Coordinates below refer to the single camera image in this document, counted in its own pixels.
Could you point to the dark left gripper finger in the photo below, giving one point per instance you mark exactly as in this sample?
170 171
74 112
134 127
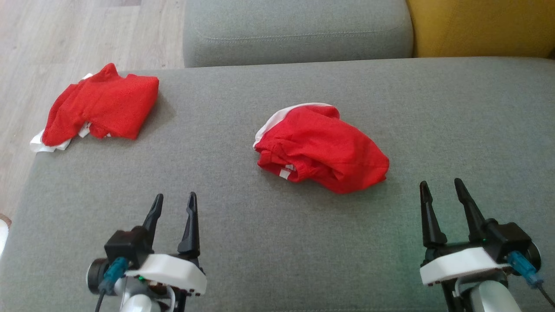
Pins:
190 234
155 214

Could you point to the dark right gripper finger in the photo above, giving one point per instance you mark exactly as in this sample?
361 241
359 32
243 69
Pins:
431 221
471 212

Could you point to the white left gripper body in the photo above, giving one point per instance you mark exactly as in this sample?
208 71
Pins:
173 271

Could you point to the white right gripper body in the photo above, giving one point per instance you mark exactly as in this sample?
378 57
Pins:
459 262

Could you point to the red basketball jersey white sleeves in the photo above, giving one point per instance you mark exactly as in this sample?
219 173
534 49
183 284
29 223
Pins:
104 106

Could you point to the red shorts white waistband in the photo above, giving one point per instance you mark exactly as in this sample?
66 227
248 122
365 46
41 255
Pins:
323 149

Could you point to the white brown floor object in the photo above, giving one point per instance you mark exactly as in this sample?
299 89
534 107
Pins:
3 236

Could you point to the yellow sofa cushion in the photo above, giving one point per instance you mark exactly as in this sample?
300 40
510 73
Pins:
481 26

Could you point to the grey sofa cushion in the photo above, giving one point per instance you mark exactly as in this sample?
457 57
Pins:
295 30

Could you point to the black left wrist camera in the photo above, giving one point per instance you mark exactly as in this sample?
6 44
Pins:
125 247

